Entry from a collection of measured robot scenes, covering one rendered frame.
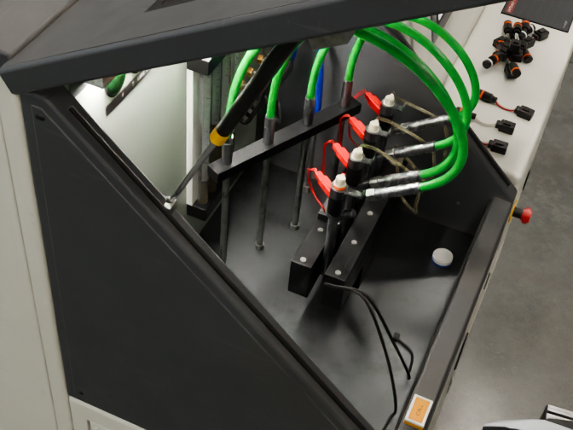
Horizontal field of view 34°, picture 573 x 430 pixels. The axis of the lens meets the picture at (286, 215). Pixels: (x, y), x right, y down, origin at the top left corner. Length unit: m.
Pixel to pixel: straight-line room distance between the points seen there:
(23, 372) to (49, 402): 0.08
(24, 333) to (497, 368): 1.57
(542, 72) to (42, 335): 1.19
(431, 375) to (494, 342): 1.32
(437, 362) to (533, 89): 0.75
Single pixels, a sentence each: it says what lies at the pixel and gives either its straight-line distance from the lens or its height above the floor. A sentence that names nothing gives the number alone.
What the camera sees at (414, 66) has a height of 1.41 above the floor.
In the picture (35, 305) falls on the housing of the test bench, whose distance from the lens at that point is 1.50.
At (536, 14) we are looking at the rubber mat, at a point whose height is 0.98.
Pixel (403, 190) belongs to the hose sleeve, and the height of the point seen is 1.18.
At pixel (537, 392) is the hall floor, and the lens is 2.76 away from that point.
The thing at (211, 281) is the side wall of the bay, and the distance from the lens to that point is 1.21.
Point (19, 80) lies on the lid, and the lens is 1.13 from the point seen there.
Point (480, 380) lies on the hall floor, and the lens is 2.73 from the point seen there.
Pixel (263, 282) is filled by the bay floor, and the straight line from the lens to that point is 1.75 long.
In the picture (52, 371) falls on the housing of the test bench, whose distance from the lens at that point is 1.62.
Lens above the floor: 2.17
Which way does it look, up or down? 46 degrees down
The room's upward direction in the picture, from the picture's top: 6 degrees clockwise
